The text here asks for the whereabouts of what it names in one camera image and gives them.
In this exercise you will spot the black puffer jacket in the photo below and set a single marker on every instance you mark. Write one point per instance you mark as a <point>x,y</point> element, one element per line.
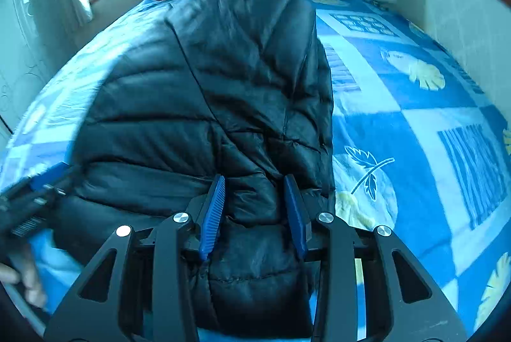
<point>223,94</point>

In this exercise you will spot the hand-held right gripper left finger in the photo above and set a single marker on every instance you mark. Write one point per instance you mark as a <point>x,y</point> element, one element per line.
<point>211,214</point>

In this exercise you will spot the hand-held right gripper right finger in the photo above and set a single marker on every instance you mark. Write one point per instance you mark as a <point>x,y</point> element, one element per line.
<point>295,214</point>

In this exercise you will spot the person's left hand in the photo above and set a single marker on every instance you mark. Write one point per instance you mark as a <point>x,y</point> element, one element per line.
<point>30,278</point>

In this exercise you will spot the blue patterned bed sheet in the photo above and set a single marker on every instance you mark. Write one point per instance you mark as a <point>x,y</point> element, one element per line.
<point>399,126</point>

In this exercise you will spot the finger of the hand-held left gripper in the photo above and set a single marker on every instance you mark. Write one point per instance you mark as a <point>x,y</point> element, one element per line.
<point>52,174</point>

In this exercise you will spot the frosted glass wardrobe door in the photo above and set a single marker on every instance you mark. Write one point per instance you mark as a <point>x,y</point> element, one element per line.
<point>28,38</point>

